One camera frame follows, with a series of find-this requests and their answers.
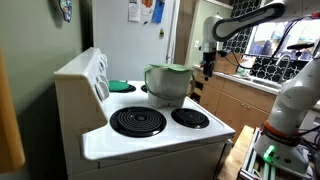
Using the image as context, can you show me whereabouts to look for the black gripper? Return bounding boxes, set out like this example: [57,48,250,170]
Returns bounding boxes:
[203,43,216,81]

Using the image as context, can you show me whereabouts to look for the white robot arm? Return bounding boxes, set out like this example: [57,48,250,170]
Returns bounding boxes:
[203,0,320,138]

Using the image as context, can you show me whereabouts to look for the cardboard box on counter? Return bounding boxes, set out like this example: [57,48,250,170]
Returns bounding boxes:
[214,53,241,74]

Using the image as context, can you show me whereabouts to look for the wooden kitchen base cabinets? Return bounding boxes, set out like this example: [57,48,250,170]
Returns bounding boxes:
[190,70,276,141]

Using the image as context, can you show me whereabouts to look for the small front coil burner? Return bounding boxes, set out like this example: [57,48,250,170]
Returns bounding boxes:
[171,108,209,129]

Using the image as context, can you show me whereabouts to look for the blue paper on fridge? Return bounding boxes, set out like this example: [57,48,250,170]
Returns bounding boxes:
[152,0,165,24]

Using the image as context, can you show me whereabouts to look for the chrome sink faucet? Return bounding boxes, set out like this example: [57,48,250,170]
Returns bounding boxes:
[275,54,292,84]

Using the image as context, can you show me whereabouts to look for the white refrigerator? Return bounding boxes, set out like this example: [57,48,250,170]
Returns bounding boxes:
[92,0,180,80]

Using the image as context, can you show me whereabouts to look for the white paper on fridge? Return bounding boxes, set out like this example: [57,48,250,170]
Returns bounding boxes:
[128,0,140,22]

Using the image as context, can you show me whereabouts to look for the green silicone pot holder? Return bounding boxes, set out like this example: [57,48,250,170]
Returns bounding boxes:
[109,80,129,92]

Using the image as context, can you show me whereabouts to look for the large front coil burner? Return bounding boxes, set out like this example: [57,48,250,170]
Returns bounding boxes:
[110,107,167,138]

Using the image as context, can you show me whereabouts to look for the white electric stove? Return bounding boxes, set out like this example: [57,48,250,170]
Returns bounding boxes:
[54,48,235,180]

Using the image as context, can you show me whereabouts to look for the wooden board left edge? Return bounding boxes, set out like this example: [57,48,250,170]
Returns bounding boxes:
[0,53,25,173]

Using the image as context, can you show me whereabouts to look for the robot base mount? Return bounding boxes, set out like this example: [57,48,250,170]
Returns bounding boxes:
[237,128,315,180]

